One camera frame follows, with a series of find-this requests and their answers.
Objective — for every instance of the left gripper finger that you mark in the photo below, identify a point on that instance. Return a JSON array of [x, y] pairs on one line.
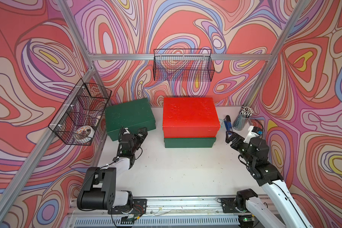
[[121, 132], [141, 135]]

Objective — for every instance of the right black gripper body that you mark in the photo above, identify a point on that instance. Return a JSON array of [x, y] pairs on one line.
[[243, 147]]

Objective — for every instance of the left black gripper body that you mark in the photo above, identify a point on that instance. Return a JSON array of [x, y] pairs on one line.
[[134, 146]]

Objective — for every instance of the green shoebox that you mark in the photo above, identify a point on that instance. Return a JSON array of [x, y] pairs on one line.
[[189, 142], [132, 115]]

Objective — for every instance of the red shoebox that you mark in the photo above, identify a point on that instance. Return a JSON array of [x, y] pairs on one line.
[[190, 117]]

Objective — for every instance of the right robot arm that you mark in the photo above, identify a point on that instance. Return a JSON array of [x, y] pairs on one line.
[[269, 178]]

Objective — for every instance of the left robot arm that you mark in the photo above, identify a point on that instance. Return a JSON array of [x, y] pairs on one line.
[[98, 191]]

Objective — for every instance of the blue black stapler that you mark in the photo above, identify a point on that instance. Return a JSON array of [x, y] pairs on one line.
[[228, 125]]

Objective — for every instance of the teal square clock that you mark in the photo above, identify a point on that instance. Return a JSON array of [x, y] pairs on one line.
[[221, 122]]

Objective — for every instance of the mesh cup of pencils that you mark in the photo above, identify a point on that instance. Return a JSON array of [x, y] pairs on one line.
[[243, 116]]

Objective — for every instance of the tape roll in basket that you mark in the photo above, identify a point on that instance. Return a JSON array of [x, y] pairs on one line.
[[84, 134]]

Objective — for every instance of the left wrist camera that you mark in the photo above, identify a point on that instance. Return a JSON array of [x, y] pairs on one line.
[[126, 131]]

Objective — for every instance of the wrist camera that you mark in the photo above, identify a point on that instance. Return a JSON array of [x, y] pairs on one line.
[[254, 131], [126, 131]]

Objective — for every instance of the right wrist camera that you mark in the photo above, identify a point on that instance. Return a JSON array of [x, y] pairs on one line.
[[254, 131]]

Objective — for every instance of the black wire basket left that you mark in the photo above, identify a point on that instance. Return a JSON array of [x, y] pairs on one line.
[[85, 105]]

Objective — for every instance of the black wire basket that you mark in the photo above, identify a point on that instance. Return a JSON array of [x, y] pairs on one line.
[[85, 105], [183, 64]]

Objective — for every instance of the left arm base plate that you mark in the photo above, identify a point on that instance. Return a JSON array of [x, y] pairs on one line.
[[136, 207]]

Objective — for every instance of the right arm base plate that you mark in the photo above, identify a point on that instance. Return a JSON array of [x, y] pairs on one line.
[[233, 205]]

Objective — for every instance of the black wire basket back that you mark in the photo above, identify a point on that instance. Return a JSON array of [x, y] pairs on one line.
[[183, 64]]

